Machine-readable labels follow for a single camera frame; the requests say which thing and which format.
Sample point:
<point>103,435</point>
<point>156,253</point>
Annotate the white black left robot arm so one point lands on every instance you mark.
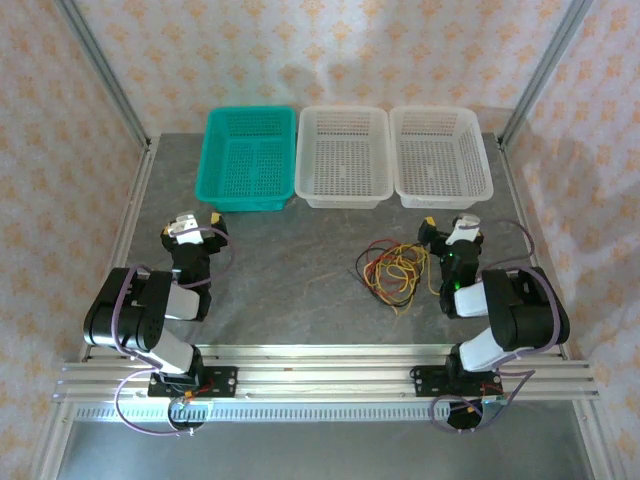
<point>180,305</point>

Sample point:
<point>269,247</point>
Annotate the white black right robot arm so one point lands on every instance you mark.
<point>470,300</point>

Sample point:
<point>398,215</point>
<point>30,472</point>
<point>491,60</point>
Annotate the white plastic basket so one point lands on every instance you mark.
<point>440,160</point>
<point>345,160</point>

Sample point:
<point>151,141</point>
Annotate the teal plastic basket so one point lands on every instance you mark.
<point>245,160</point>

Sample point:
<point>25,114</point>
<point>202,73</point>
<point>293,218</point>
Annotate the grey metal sheet panel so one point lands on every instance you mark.
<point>320,450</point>

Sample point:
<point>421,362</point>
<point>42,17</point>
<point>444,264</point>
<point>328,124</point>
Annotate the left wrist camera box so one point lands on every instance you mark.
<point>187,235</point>

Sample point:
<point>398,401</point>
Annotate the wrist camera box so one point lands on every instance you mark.
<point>187,235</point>
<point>465,232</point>

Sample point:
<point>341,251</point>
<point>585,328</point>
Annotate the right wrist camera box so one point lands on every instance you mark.
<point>465,232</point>

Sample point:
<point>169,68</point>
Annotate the aluminium table side rail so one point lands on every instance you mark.
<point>134,200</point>
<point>519,200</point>

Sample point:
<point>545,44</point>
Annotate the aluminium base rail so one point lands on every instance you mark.
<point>325,375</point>

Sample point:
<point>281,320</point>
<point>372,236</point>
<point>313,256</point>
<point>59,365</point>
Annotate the aluminium frame post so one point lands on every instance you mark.
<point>107,75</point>
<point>542,75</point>

